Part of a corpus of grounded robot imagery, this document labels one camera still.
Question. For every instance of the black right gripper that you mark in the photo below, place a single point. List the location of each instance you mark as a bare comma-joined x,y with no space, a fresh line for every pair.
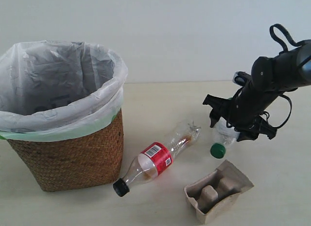
243,112

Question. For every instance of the clear bottle green label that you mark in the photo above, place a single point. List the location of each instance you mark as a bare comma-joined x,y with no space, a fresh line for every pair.
223,138

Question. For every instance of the grey pulp cardboard tray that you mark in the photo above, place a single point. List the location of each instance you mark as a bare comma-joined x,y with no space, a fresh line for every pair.
217,192

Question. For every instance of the clear bottle red label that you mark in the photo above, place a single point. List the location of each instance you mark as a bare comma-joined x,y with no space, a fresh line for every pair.
158,156

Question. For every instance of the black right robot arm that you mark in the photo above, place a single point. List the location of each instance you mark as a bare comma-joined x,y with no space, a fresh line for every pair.
270,78

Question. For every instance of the woven wicker waste basket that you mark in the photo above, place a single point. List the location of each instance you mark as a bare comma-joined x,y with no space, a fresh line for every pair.
79,163

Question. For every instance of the white green plastic bin liner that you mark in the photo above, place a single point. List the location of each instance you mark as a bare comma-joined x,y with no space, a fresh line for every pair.
58,90

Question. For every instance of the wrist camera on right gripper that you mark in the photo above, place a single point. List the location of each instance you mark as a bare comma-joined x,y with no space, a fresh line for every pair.
241,78

